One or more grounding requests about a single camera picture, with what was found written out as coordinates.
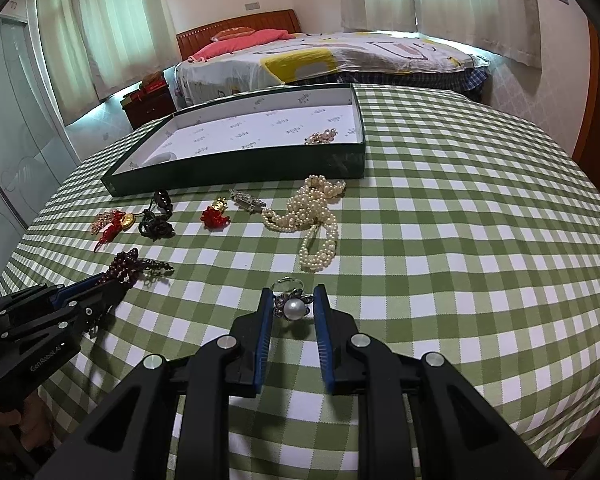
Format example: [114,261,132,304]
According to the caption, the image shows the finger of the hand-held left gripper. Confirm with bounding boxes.
[0,282,133,343]
[0,280,103,330]

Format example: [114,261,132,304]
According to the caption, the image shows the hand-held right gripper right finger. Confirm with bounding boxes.
[312,284,568,480]

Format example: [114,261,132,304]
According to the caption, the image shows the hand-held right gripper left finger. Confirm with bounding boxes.
[32,287,276,480]

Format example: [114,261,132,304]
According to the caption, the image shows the pearl flower ring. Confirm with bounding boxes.
[272,277,313,321]

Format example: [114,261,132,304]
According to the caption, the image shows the dark red bead bracelet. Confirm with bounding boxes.
[92,247,176,293]

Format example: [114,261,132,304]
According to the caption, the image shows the gold pendant with red tassel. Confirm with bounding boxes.
[94,212,138,253]

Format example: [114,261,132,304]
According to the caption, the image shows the black bead cord bracelet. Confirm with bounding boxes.
[137,189,177,242]

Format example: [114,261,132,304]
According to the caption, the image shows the red flower charm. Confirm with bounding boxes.
[200,199,232,231]

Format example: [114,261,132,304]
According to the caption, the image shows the white pearl necklace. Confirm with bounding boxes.
[261,175,347,273]

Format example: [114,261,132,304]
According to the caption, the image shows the silver rhinestone brooch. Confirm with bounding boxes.
[229,189,268,214]

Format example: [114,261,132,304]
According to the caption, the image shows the dark green shallow box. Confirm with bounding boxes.
[101,82,367,197]

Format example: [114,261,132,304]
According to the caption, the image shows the person's left hand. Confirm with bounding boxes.
[0,394,46,443]

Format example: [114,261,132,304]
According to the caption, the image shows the frosted glass wardrobe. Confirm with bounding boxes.
[0,15,81,226]

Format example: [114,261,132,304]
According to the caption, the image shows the dark wooden nightstand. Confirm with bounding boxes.
[122,82,177,131]

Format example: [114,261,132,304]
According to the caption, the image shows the pink gold bead brooch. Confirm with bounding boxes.
[304,129,340,146]

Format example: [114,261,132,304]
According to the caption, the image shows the red boxes on nightstand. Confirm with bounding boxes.
[120,71,170,106]

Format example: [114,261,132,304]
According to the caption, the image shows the pale curtain beside wardrobe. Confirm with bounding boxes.
[35,0,178,103]

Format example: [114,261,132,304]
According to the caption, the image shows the blue plaid bedsheet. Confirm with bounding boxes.
[280,69,491,106]

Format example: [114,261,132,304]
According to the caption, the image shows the wooden bed headboard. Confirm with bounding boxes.
[175,9,301,61]

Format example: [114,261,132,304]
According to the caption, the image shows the bed with patterned sheet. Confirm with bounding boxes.
[174,30,491,111]

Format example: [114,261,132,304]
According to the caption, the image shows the pink pillow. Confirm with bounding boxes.
[187,29,293,63]

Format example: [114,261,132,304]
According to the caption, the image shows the small orange pillow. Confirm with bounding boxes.
[211,29,256,42]

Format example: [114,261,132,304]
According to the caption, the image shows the pale curtain beside door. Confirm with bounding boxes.
[337,0,541,68]

